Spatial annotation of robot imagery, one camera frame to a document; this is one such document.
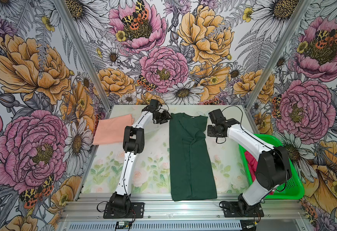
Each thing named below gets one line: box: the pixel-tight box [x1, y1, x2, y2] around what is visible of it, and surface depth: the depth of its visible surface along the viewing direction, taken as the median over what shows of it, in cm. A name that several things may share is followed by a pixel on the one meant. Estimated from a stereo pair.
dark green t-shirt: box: [169, 112, 218, 202], surface depth 93 cm
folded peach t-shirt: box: [92, 114, 135, 146], surface depth 108 cm
